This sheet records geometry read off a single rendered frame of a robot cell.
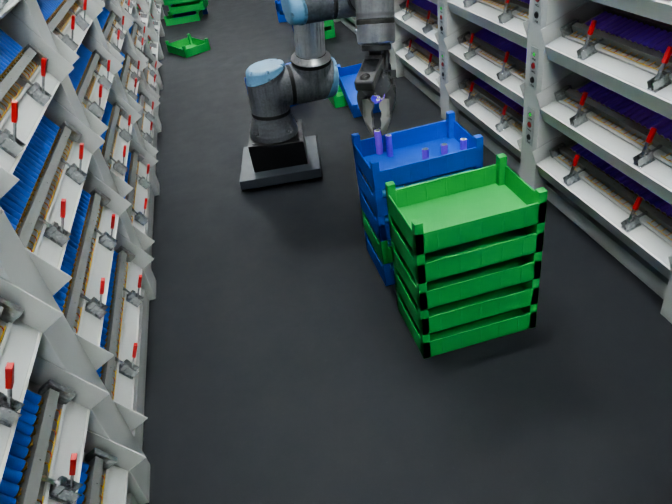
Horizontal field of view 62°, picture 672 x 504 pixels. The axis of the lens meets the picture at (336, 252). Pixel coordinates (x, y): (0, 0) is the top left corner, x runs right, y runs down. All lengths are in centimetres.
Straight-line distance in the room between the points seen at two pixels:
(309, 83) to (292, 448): 136
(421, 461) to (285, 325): 56
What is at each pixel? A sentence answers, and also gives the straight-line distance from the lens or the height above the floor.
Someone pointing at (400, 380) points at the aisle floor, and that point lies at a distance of 139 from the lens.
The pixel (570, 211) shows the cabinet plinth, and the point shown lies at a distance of 190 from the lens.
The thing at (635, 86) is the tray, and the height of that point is 51.
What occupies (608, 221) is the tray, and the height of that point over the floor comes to 13.
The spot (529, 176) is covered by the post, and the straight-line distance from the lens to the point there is 199.
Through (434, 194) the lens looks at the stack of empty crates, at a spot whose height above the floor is 34.
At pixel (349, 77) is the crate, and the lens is 294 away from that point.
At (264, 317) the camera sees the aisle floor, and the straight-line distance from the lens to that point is 162.
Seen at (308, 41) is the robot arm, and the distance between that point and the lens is 212.
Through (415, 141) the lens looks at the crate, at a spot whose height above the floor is 33.
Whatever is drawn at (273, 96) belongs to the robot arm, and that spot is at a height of 34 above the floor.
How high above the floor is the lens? 105
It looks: 36 degrees down
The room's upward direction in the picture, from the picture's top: 10 degrees counter-clockwise
